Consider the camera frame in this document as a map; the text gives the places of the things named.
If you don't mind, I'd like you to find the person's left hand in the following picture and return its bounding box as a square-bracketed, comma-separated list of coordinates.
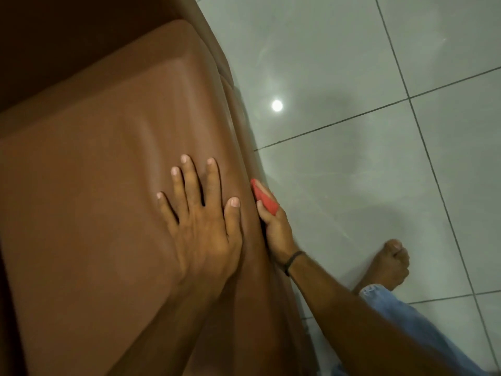
[157, 154, 244, 295]

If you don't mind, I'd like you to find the person's right hand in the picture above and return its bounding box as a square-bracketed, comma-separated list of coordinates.
[255, 180, 303, 267]

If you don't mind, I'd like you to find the red cleaning sponge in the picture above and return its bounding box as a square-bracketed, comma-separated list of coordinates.
[250, 178, 279, 216]

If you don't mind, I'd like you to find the person's left forearm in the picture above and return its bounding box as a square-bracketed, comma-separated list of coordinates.
[105, 276, 238, 376]

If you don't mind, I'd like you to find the person's right forearm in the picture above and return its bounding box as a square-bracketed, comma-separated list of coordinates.
[289, 254, 451, 376]

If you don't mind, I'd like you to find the black wristband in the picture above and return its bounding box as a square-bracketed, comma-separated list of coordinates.
[283, 250, 305, 277]

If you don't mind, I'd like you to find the brown leather sofa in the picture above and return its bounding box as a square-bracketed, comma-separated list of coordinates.
[0, 0, 318, 376]

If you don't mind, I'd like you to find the person's bare foot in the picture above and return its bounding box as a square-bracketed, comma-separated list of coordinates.
[351, 239, 411, 296]

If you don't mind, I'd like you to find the blue jeans trouser leg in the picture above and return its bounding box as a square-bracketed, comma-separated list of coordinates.
[331, 284, 494, 376]

